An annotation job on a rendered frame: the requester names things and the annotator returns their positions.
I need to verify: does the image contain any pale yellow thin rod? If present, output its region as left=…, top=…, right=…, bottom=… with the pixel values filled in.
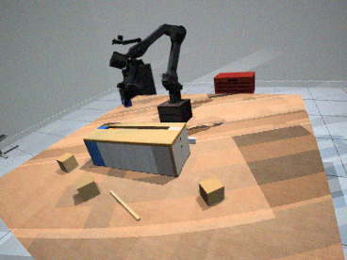
left=110, top=190, right=140, bottom=221

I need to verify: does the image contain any tan cube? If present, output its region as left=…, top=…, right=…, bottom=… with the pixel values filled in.
left=74, top=172, right=100, bottom=202
left=57, top=153, right=78, bottom=172

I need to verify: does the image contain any olive brown cube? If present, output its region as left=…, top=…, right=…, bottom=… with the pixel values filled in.
left=198, top=175, right=225, bottom=206

